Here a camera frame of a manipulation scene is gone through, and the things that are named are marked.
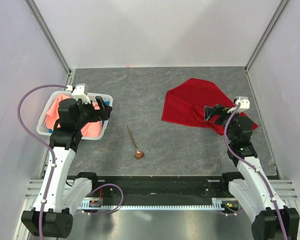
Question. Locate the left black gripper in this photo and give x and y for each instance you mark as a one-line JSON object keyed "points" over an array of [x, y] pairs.
{"points": [[102, 114]]}

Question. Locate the red cloth napkin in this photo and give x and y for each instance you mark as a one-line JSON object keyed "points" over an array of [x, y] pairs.
{"points": [[185, 103]]}

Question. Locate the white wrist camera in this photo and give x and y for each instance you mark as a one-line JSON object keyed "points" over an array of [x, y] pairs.
{"points": [[241, 104], [79, 92]]}

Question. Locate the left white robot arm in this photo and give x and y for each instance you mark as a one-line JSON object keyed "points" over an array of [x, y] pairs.
{"points": [[53, 211]]}

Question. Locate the white plastic basket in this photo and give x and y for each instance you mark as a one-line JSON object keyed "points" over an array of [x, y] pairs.
{"points": [[41, 126]]}

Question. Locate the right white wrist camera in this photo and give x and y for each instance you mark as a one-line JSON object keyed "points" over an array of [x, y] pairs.
{"points": [[241, 104]]}

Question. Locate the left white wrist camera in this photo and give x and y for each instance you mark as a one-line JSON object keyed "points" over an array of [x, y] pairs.
{"points": [[79, 92]]}

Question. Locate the pink cloth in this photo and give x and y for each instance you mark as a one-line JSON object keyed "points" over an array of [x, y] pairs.
{"points": [[92, 129]]}

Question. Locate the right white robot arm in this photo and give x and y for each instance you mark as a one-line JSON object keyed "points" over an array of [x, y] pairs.
{"points": [[271, 218]]}

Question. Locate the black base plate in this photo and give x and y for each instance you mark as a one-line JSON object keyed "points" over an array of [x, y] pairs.
{"points": [[167, 190]]}

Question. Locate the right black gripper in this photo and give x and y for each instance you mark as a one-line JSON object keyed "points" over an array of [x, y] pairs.
{"points": [[218, 109]]}

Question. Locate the slotted cable duct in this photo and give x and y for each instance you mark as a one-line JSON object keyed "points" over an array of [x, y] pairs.
{"points": [[215, 205]]}

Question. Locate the copper spoon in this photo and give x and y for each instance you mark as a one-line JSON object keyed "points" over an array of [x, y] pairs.
{"points": [[139, 154]]}

